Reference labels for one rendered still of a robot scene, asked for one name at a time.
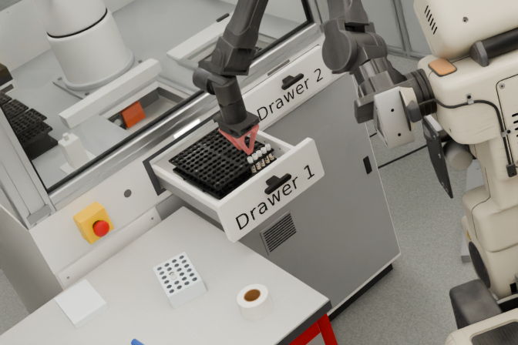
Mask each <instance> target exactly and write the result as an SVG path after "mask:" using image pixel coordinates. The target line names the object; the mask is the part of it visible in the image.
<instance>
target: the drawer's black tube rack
mask: <svg viewBox="0 0 518 345"><path fill-rule="evenodd" d="M218 129H219V126H218V127H217V128H216V129H214V130H213V131H211V132H209V133H208V134H206V135H205V136H204V137H202V138H201V139H199V140H197V141H196V142H195V143H194V144H192V145H191V146H189V147H187V148H186V149H185V150H183V151H182V152H180V153H178V154H177V155H175V156H174V157H173V158H171V159H170V160H168V161H169V163H171V164H173V165H175V166H176V167H175V168H174V169H173V172H174V173H175V174H177V175H178V176H180V177H182V178H183V180H187V181H188V182H190V183H192V184H194V185H195V186H197V187H199V188H200V189H202V190H203V191H204V192H207V193H209V194H211V195H212V196H214V197H216V198H217V199H219V200H222V199H223V198H224V197H225V196H227V195H228V194H230V193H232V192H233V191H234V190H235V189H236V188H238V187H239V186H241V185H242V184H244V183H245V182H246V181H248V180H249V179H251V178H252V177H253V176H255V175H256V174H258V173H259V172H260V171H261V170H263V169H265V168H266V167H267V166H269V165H270V164H272V163H273V162H274V161H275V160H277V158H275V157H274V159H273V160H270V158H269V156H268V158H269V160H270V162H269V163H266V162H265V160H264V163H265V166H261V169H257V167H256V165H254V166H255V169H256V171H257V172H252V171H251V168H249V169H248V170H246V171H245V172H243V173H242V174H240V175H239V176H238V177H237V178H235V179H234V180H232V181H231V182H229V183H228V184H227V185H226V186H224V187H223V188H221V189H219V190H218V191H217V190H216V189H214V188H213V186H214V185H215V184H217V183H219V182H220V181H221V180H222V179H224V178H225V177H226V176H228V175H230V174H231V173H232V172H233V171H235V170H236V169H238V168H239V167H243V166H242V165H243V164H245V163H246V162H248V161H247V158H248V157H249V156H251V157H252V154H254V153H256V151H258V150H261V148H263V147H265V144H263V143H261V142H258V141H256V140H255V141H254V144H256V143H257V144H256V145H254V149H253V152H252V153H251V154H250V155H248V154H247V153H246V152H245V151H244V150H239V149H238V148H237V147H236V146H235V145H233V144H232V143H231V142H230V141H229V140H228V139H227V138H226V137H225V136H224V135H222V134H221V133H220V132H219V130H218ZM208 136H209V137H208ZM208 141H209V142H208ZM244 143H245V145H246V147H247V148H249V145H250V137H248V136H245V137H244ZM184 157H185V158H184ZM252 158H253V157H252Z"/></svg>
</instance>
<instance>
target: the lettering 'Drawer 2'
mask: <svg viewBox="0 0 518 345"><path fill-rule="evenodd" d="M317 70H319V76H318V79H317V82H319V81H320V80H322V79H323V77H322V78H320V79H319V77H320V74H321V70H320V69H316V70H315V71H314V73H315V72H316V71H317ZM298 86H301V88H300V89H302V88H303V85H302V84H299V85H298ZM298 86H297V88H296V92H297V94H301V93H302V92H303V91H304V90H303V91H302V92H298V91H299V90H300V89H298ZM289 95H290V96H291V98H292V99H294V89H292V95H291V94H290V92H288V99H287V97H286V96H285V95H284V97H285V99H286V100H287V102H290V101H289ZM292 96H293V97H292ZM278 100H281V101H280V102H279V103H281V107H282V106H283V105H284V104H283V102H282V99H277V100H276V101H275V102H277V101H278ZM279 103H278V104H279ZM278 104H277V109H280V108H281V107H278ZM260 109H265V110H266V116H265V117H264V118H263V119H265V118H266V117H267V114H268V111H267V108H266V107H264V106H263V107H260V108H259V109H258V110H257V113H258V115H259V118H260V120H261V121H262V120H263V119H261V115H260V113H259V110H260Z"/></svg>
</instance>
